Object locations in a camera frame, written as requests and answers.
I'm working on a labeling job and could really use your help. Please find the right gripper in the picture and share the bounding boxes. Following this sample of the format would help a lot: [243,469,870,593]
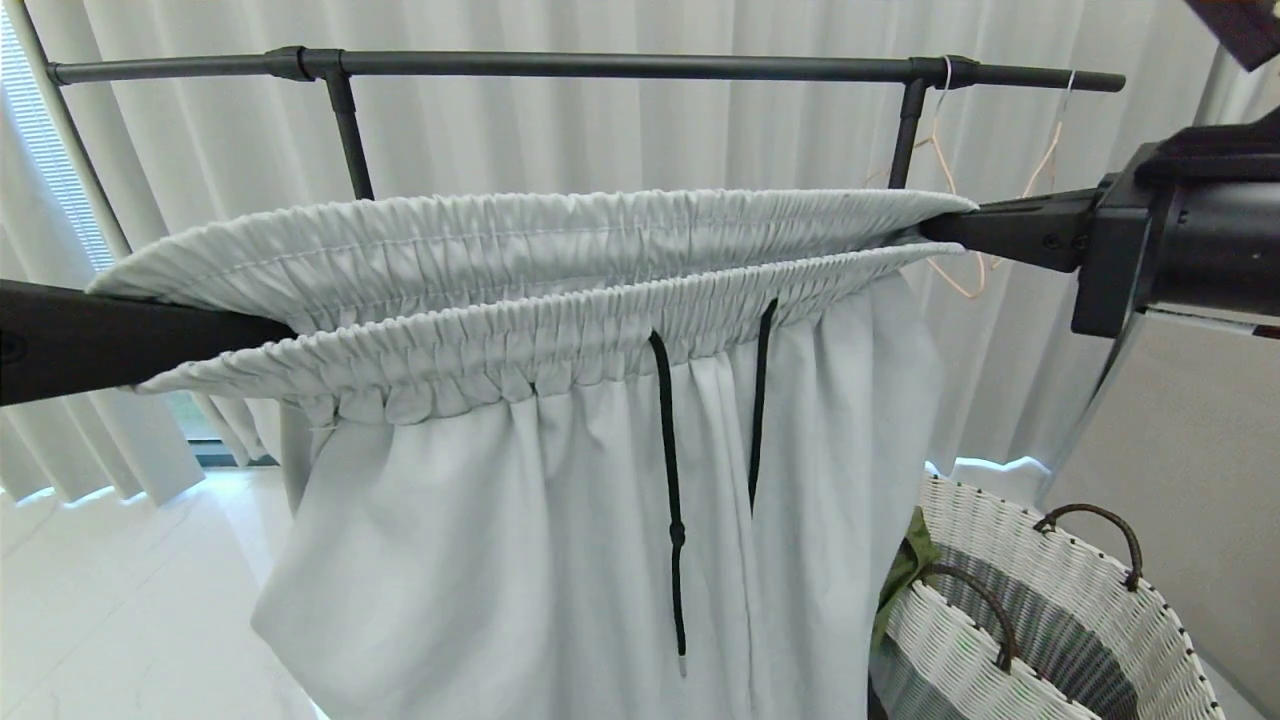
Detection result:
[920,170,1280,341]

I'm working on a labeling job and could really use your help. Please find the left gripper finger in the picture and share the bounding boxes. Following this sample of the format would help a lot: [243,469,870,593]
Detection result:
[0,280,297,407]

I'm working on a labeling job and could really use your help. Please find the white curtain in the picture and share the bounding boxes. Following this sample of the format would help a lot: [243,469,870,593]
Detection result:
[25,0,1280,491]
[0,80,207,507]

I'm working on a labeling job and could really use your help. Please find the black clothes rack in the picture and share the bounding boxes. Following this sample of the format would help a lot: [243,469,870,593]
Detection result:
[45,45,1127,201]

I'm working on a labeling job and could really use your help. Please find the pink clothes hanger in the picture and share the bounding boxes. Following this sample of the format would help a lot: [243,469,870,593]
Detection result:
[865,55,988,301]
[990,70,1078,271]

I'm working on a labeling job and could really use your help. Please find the pale grey shorts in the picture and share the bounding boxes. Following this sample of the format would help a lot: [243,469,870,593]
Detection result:
[85,188,979,720]

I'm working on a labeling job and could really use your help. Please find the white laundry basket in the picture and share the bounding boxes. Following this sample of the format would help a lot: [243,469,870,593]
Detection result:
[868,475,1227,720]

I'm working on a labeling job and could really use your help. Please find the green garment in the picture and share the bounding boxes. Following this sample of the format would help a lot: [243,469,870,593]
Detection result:
[870,505,943,651]

